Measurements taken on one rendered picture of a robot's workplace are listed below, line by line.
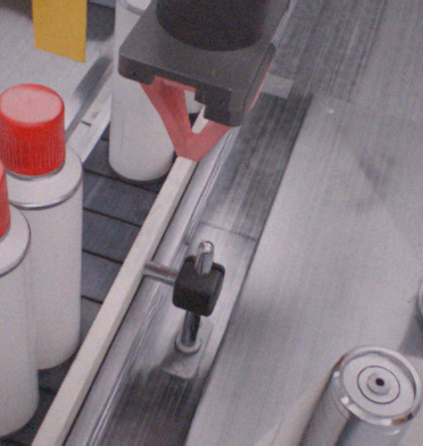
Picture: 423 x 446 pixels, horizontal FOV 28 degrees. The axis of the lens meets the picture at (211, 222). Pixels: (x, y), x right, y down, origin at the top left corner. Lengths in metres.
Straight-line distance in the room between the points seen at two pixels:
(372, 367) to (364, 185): 0.36
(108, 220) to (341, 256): 0.18
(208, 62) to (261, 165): 0.36
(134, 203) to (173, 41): 0.25
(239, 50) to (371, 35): 0.55
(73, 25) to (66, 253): 0.12
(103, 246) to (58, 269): 0.15
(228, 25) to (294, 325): 0.26
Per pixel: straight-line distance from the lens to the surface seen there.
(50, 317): 0.51
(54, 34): 0.47
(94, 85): 0.62
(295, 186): 0.68
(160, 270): 0.57
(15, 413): 0.52
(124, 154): 0.65
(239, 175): 0.75
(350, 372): 0.36
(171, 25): 0.42
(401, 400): 0.36
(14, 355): 0.46
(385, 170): 0.72
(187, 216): 0.65
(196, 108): 0.72
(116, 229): 0.63
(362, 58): 0.93
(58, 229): 0.45
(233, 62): 0.42
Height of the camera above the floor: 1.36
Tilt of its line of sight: 48 degrees down
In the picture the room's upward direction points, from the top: 11 degrees clockwise
